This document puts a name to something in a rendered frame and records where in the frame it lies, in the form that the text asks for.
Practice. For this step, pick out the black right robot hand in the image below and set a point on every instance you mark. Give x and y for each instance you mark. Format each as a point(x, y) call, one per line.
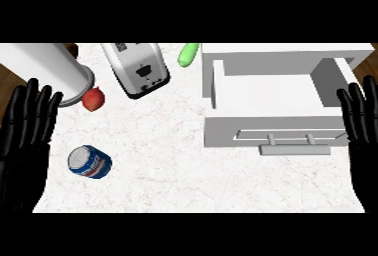
point(363, 133)

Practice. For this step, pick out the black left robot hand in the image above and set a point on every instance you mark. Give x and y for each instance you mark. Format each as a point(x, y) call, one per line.
point(22, 140)

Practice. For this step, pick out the blue and white can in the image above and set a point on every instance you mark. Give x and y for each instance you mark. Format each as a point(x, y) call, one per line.
point(90, 162)

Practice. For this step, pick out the white open drawer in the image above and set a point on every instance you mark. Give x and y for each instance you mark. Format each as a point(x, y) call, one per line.
point(275, 110)

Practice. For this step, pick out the red sweet potato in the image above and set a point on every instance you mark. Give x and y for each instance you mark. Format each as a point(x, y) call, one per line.
point(93, 99)

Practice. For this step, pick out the white cabinet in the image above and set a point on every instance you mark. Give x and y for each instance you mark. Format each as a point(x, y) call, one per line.
point(275, 53)

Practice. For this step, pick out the silver and black toaster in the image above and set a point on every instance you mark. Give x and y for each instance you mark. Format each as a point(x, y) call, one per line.
point(139, 69)

